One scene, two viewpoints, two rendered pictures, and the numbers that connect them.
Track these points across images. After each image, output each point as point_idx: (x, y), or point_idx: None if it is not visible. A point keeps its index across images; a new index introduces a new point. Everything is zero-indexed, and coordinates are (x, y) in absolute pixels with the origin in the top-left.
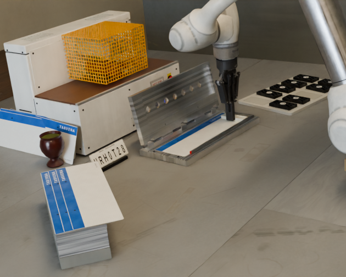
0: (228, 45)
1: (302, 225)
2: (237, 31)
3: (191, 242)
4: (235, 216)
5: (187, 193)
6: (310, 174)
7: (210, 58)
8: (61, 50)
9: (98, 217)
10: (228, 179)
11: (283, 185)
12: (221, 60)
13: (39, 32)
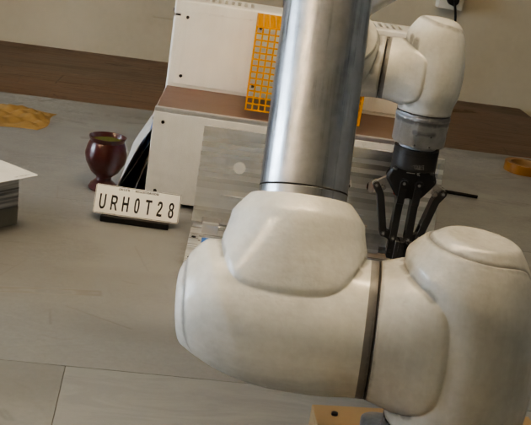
0: (408, 115)
1: (16, 415)
2: (436, 94)
3: None
4: (13, 345)
5: (77, 292)
6: (254, 395)
7: None
8: (247, 38)
9: None
10: (158, 319)
11: (179, 373)
12: (398, 143)
13: (255, 3)
